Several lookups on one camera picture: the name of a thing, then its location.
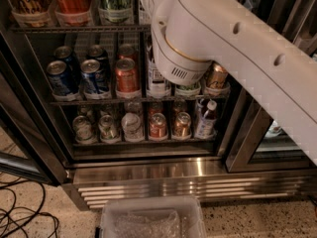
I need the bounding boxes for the orange can front middle shelf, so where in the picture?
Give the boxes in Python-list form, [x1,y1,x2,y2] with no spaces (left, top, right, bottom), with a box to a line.
[115,59,141,99]

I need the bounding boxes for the tea bottle white cap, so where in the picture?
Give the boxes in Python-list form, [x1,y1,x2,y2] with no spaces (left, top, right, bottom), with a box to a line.
[147,43,171,98]

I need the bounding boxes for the stainless steel fridge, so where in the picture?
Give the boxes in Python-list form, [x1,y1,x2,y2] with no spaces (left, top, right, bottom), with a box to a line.
[0,0,317,210]

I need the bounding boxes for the orange can back middle shelf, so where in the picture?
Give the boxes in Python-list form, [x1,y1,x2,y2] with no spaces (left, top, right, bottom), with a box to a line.
[118,44,138,61]

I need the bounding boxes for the green can front middle shelf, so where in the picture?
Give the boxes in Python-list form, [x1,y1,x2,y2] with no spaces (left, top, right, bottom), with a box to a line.
[174,82,201,96]

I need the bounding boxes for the copper can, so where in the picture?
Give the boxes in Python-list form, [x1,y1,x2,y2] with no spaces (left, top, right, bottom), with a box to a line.
[172,112,191,140]
[204,61,228,96]

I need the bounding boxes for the blue can back left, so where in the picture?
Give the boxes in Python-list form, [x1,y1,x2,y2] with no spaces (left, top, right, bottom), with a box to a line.
[53,46,81,83]

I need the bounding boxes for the silver can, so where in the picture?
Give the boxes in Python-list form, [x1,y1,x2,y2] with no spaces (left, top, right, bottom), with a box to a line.
[98,115,121,144]
[72,116,97,145]

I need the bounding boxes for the yellow can top shelf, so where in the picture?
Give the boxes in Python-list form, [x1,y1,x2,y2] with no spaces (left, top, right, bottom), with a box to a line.
[10,0,52,27]

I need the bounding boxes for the orange can shelf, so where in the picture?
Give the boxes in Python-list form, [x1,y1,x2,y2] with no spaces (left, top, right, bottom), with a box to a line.
[118,44,138,61]
[115,59,141,99]

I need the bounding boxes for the red cola can top shelf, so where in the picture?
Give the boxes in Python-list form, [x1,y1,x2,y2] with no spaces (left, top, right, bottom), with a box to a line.
[56,0,91,26]

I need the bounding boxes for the copper can bottom front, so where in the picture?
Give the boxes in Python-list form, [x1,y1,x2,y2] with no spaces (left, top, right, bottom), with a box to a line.
[172,112,191,140]

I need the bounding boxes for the silver can bottom left front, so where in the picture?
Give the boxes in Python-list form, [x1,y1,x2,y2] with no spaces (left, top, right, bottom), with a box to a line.
[72,116,97,145]

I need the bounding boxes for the blue can front left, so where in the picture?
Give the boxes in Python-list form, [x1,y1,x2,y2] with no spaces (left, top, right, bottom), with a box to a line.
[47,60,79,101]

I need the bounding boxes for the clear bottle bottom shelf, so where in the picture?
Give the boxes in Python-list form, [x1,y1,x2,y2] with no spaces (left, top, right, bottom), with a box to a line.
[121,113,145,142]

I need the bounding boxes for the green can shelf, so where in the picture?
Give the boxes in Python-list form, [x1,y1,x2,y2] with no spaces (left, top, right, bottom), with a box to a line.
[98,0,133,24]
[174,82,201,96]

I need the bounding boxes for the green can top shelf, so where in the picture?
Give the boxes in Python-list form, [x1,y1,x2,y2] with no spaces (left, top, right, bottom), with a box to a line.
[98,0,133,24]

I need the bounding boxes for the red can bottom front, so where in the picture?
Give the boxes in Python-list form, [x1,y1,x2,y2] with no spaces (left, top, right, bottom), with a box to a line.
[149,113,167,140]

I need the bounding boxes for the blue can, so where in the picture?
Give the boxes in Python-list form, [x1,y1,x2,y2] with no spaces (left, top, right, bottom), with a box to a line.
[80,59,111,100]
[47,60,79,101]
[53,46,81,83]
[86,45,111,78]

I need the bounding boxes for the open fridge glass door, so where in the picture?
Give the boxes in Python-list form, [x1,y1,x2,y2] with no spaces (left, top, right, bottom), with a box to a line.
[0,32,67,185]

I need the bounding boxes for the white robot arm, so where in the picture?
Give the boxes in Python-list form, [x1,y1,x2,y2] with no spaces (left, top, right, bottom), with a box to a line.
[141,0,317,164]

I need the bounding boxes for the tea bottle bottom shelf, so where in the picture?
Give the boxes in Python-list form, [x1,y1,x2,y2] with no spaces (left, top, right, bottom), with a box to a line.
[194,99,217,139]

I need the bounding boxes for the clear plastic storage bin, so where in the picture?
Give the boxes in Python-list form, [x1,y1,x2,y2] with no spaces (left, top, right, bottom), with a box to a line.
[99,196,207,238]

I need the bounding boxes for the black cables on floor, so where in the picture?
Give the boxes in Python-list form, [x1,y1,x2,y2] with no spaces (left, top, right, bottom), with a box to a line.
[0,172,60,238]

